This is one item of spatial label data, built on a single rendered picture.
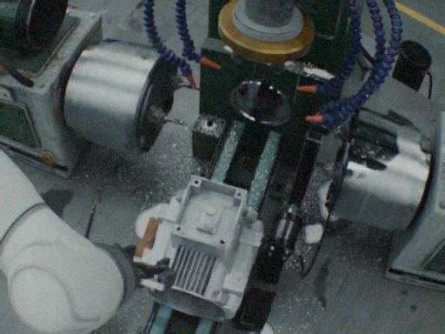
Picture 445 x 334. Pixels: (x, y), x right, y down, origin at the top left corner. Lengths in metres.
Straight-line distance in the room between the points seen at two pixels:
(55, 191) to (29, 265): 0.95
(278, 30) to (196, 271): 0.44
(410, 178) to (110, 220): 0.74
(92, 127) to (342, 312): 0.73
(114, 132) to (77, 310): 0.72
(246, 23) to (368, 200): 0.43
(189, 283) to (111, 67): 0.48
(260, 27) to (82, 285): 0.60
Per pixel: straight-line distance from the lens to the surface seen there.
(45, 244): 0.50
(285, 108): 1.23
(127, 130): 1.12
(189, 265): 0.95
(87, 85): 1.14
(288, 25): 0.94
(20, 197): 0.54
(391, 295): 1.33
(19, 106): 1.23
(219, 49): 1.17
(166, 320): 1.10
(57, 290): 0.46
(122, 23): 1.79
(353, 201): 1.07
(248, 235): 1.00
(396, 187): 1.06
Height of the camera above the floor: 1.98
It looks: 58 degrees down
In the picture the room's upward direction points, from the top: 5 degrees clockwise
